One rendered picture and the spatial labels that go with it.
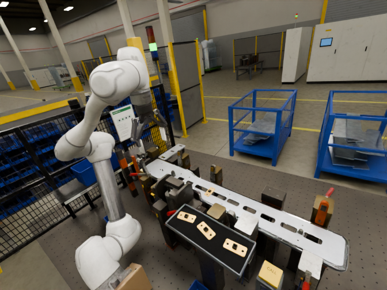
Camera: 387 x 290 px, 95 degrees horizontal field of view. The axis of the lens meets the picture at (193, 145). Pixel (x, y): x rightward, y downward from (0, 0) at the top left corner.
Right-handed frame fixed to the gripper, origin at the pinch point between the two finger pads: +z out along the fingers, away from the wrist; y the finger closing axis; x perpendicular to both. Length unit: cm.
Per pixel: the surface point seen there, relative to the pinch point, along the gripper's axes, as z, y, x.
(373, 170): 129, 233, -115
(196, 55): -23, 318, 219
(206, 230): 29.0, -8.4, -33.9
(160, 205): 38.1, -5.1, 2.0
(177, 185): 27.3, 4.2, -5.1
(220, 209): 38.2, 10.9, -28.6
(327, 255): 46, 20, -75
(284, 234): 46, 20, -58
